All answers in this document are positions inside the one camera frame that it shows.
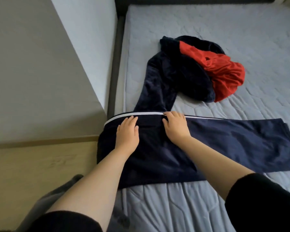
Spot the navy track trousers white piping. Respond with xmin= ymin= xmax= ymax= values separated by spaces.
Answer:
xmin=97 ymin=111 xmax=290 ymax=189

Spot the person's left hand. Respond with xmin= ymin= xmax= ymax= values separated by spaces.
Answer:
xmin=114 ymin=116 xmax=140 ymax=158

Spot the dark grey upholstered headboard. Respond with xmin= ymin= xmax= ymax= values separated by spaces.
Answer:
xmin=114 ymin=0 xmax=277 ymax=15

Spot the person's right hand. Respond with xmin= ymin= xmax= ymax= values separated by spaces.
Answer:
xmin=162 ymin=111 xmax=192 ymax=148

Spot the grey quilted bed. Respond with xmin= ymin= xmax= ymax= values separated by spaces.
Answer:
xmin=106 ymin=3 xmax=290 ymax=232

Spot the person's right forearm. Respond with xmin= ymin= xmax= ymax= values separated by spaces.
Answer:
xmin=179 ymin=137 xmax=257 ymax=201

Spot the red and navy sports jacket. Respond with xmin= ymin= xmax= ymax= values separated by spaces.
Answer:
xmin=133 ymin=35 xmax=246 ymax=114

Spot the person's left forearm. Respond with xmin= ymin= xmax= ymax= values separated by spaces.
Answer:
xmin=46 ymin=148 xmax=132 ymax=231

